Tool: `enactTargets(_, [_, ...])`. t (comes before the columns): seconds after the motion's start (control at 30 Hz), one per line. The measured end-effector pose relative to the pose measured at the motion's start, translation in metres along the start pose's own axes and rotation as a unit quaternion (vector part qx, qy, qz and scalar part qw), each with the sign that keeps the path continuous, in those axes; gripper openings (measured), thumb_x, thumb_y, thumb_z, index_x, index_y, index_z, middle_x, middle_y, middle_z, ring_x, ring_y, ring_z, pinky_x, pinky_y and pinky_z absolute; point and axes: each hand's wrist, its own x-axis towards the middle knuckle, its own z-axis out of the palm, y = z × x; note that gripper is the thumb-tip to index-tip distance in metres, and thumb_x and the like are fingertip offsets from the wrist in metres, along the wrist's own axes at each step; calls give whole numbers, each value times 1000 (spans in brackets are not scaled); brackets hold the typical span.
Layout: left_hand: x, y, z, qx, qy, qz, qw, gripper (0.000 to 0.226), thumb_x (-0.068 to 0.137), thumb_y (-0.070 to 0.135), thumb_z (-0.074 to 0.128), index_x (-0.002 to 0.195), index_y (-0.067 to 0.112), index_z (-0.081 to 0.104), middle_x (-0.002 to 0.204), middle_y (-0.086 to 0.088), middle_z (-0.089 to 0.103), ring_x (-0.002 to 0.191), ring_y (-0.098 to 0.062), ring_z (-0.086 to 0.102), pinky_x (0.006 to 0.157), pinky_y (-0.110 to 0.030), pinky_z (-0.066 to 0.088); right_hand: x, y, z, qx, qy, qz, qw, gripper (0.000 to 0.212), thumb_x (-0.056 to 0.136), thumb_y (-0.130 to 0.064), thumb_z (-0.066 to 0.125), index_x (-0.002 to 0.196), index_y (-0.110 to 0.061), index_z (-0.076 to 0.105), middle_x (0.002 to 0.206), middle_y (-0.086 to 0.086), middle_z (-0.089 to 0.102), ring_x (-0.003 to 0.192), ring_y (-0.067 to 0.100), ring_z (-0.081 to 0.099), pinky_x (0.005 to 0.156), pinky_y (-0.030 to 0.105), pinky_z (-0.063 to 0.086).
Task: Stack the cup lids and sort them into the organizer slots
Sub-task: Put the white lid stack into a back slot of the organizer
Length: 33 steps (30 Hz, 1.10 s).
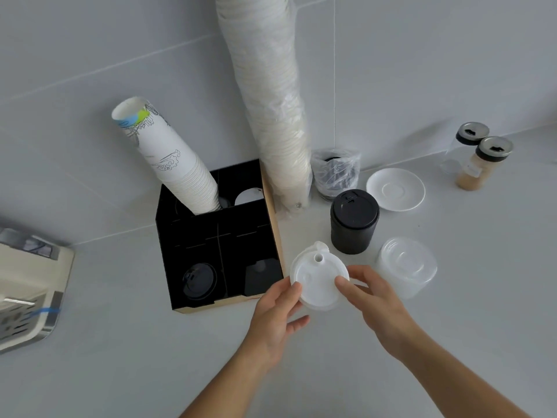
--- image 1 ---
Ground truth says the white round lid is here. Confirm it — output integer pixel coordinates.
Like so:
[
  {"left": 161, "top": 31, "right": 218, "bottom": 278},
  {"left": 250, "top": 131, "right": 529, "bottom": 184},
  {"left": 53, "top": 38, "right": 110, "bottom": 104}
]
[{"left": 234, "top": 188, "right": 265, "bottom": 208}]

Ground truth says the white plastic cup lid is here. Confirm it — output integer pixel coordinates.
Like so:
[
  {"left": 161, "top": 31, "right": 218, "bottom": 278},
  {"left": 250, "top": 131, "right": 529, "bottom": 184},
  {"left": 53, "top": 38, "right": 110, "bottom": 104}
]
[{"left": 289, "top": 241, "right": 350, "bottom": 312}]

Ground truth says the tall sleeve of white cups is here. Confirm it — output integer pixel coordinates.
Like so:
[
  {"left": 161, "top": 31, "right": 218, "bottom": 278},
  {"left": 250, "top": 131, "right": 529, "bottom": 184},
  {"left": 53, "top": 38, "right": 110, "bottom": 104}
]
[{"left": 213, "top": 0, "right": 312, "bottom": 212}]

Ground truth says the black cardboard divider box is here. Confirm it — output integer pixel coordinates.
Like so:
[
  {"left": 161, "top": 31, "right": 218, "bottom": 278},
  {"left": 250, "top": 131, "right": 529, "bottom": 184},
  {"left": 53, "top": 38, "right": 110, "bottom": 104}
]
[{"left": 155, "top": 158, "right": 286, "bottom": 316}]

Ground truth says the white saucer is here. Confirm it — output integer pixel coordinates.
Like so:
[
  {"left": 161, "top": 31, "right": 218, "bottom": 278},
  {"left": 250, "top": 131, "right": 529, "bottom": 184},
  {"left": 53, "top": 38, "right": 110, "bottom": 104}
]
[{"left": 366, "top": 168, "right": 426, "bottom": 212}]

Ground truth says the person's right forearm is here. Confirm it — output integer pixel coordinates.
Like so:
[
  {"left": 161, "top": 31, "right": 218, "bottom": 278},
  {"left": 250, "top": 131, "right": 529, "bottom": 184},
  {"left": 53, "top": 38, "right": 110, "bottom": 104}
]
[{"left": 388, "top": 330, "right": 535, "bottom": 418}]

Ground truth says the person's left forearm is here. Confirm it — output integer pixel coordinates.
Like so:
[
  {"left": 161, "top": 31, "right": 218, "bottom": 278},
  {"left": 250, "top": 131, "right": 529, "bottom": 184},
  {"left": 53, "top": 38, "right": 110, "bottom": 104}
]
[{"left": 178, "top": 349, "right": 274, "bottom": 418}]

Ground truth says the beige countertop appliance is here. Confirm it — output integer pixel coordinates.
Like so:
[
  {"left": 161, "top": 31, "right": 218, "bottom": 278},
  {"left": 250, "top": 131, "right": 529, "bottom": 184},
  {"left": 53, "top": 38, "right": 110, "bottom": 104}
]
[{"left": 0, "top": 227, "right": 76, "bottom": 356}]

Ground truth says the person's right hand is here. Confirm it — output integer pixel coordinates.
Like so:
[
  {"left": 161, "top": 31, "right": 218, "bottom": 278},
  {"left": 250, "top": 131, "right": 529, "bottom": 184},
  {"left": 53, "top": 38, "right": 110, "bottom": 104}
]
[{"left": 334, "top": 265, "right": 421, "bottom": 363}]

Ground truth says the black cup lid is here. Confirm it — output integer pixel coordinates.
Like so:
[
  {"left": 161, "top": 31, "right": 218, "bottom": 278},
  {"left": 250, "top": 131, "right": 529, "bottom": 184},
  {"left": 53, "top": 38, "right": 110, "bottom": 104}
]
[{"left": 181, "top": 262, "right": 218, "bottom": 300}]

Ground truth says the stack of printed paper cups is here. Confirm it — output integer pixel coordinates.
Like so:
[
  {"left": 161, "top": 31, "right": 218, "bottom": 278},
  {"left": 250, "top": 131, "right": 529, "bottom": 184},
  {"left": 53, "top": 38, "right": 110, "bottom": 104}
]
[{"left": 111, "top": 96, "right": 222, "bottom": 215}]

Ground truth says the plastic bag of black lids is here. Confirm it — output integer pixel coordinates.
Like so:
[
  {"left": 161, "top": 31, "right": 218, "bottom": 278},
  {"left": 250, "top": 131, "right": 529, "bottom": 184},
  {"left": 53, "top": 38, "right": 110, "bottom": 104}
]
[{"left": 311, "top": 148, "right": 361, "bottom": 201}]

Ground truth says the person's left hand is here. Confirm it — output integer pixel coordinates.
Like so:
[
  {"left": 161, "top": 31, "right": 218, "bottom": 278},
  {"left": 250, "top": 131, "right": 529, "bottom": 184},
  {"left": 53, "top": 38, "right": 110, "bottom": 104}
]
[{"left": 237, "top": 280, "right": 311, "bottom": 371}]

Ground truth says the stack of clear plastic lids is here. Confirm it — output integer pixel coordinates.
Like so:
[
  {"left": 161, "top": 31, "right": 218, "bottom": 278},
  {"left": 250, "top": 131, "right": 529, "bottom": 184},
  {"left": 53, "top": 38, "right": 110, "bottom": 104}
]
[{"left": 375, "top": 237, "right": 438, "bottom": 301}]

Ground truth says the shaker jar with brown powder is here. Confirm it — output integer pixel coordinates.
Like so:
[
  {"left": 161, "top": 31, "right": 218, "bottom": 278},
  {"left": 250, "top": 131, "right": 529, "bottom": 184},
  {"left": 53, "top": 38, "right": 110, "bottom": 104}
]
[{"left": 455, "top": 136, "right": 514, "bottom": 191}]

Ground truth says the stack of black cup lids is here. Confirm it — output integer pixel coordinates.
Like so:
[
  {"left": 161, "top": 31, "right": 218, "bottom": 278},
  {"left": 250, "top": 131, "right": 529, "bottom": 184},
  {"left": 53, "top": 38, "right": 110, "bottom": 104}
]
[{"left": 329, "top": 189, "right": 380, "bottom": 255}]

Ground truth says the clear empty shaker jar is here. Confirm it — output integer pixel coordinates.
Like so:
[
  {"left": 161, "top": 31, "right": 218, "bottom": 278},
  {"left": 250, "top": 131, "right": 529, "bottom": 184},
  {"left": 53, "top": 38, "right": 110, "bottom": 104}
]
[{"left": 439, "top": 122, "right": 491, "bottom": 175}]

